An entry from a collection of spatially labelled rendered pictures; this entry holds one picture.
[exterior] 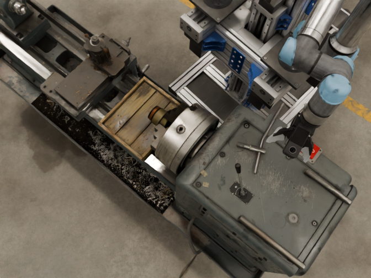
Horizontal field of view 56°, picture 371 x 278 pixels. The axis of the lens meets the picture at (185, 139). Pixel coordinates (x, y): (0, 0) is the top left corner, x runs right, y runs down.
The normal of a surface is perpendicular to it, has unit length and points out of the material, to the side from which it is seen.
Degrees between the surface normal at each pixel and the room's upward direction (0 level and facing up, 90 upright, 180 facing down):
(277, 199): 0
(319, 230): 0
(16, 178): 0
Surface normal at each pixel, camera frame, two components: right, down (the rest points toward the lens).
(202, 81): 0.03, -0.33
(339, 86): 0.17, -0.54
